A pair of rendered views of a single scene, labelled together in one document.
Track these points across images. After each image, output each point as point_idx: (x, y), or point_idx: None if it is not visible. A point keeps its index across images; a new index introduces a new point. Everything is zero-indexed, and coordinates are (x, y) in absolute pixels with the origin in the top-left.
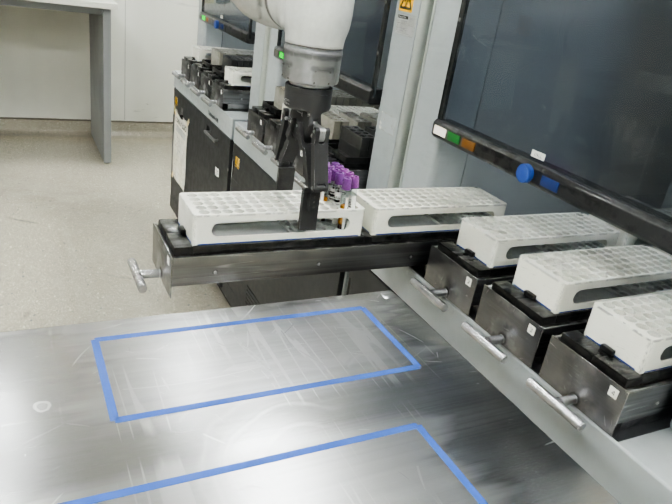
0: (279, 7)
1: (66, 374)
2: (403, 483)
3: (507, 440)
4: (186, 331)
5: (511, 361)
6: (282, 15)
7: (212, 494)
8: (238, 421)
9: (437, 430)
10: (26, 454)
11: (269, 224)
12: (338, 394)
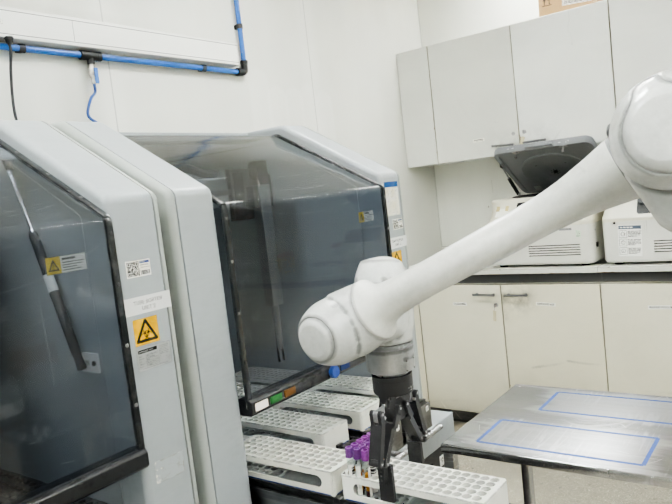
0: (406, 318)
1: (668, 456)
2: (571, 403)
3: (515, 400)
4: (589, 456)
5: None
6: (408, 323)
7: (639, 416)
8: (607, 426)
9: (535, 407)
10: None
11: None
12: (553, 422)
